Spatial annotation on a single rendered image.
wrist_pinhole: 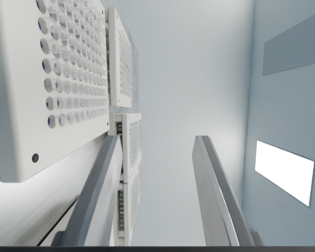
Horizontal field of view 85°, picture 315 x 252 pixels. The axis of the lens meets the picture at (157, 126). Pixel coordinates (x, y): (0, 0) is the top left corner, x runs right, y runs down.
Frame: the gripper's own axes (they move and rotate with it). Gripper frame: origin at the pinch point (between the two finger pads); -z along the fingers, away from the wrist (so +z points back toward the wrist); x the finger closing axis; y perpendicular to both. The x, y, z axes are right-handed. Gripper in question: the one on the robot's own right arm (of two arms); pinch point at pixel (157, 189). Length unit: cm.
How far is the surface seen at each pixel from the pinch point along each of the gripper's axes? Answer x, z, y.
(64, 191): 17.5, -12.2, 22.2
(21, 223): 17.5, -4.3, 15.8
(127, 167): 10, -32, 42
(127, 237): 11, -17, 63
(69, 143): 10.4, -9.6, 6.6
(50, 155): 10.4, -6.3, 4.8
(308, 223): -188, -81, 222
